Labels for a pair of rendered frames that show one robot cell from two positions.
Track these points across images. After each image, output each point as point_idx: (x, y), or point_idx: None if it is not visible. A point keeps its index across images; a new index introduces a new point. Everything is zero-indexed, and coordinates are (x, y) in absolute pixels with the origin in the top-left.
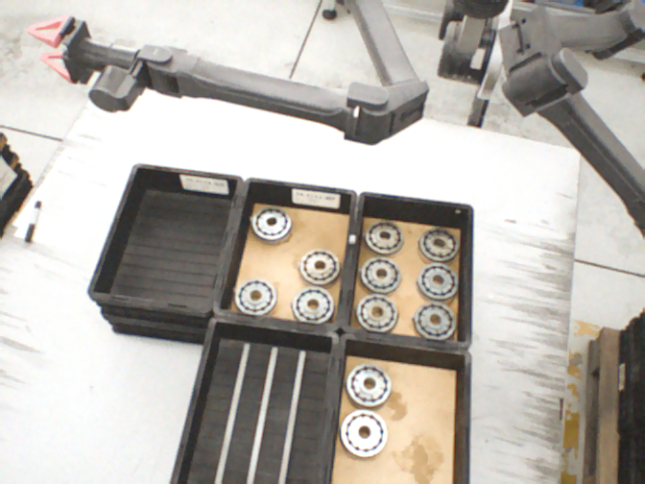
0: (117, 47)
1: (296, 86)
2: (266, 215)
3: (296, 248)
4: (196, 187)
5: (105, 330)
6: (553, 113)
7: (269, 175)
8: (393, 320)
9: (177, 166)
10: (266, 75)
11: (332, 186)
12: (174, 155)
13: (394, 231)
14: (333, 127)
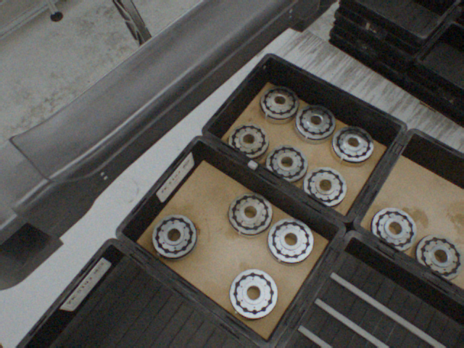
0: None
1: (214, 9)
2: (163, 236)
3: (212, 226)
4: (82, 296)
5: None
6: None
7: (96, 214)
8: (338, 176)
9: (22, 304)
10: (151, 43)
11: (145, 164)
12: (6, 300)
13: (248, 129)
14: (302, 17)
